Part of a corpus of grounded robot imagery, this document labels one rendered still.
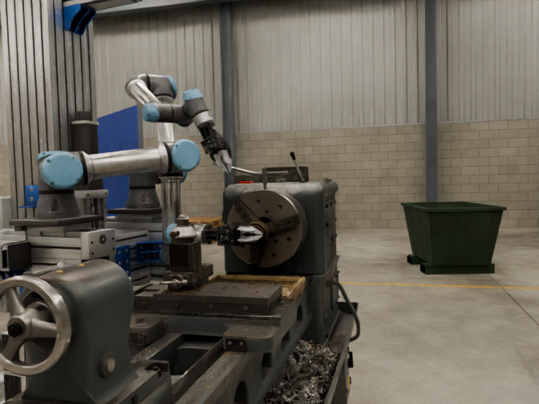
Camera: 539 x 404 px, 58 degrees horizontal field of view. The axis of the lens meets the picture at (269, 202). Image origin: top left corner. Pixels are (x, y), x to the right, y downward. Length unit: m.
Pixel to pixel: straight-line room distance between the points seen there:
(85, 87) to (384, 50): 10.40
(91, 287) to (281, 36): 11.92
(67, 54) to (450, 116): 10.45
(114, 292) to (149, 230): 1.33
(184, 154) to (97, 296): 1.03
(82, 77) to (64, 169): 0.66
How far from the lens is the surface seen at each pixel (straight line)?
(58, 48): 2.16
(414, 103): 11.94
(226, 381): 1.11
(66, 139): 2.12
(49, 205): 1.83
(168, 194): 1.94
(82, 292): 0.82
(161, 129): 2.33
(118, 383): 0.91
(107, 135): 7.94
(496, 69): 12.26
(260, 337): 1.21
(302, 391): 1.70
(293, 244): 1.92
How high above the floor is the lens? 1.29
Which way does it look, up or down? 3 degrees down
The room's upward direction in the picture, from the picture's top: 2 degrees counter-clockwise
